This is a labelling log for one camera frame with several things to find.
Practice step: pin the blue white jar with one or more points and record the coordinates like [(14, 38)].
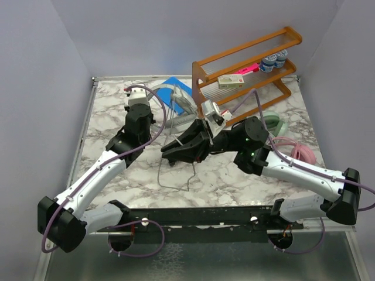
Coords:
[(267, 63), (281, 58)]

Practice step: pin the mint green headphones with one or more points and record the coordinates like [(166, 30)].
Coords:
[(276, 126)]

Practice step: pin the pink marker pen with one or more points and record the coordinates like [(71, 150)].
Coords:
[(249, 69)]

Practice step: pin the white green red box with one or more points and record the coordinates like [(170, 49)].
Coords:
[(230, 81)]

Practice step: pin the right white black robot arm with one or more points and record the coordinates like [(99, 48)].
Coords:
[(336, 194)]

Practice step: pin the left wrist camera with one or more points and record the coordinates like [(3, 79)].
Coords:
[(136, 95)]

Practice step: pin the blue notebook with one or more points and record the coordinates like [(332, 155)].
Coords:
[(173, 92)]

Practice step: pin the blue white jar right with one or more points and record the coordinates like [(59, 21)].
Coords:
[(281, 58)]

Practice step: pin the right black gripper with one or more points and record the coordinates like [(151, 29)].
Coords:
[(197, 151)]

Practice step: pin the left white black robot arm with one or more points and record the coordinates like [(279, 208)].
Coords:
[(65, 219)]

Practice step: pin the wooden three-tier rack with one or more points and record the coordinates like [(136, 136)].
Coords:
[(239, 60)]

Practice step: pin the pink grey headphones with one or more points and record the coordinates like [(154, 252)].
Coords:
[(299, 151)]

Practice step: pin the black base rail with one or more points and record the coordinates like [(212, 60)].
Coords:
[(213, 224)]

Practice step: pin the blue white jar left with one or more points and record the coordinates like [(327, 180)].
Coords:
[(267, 63)]

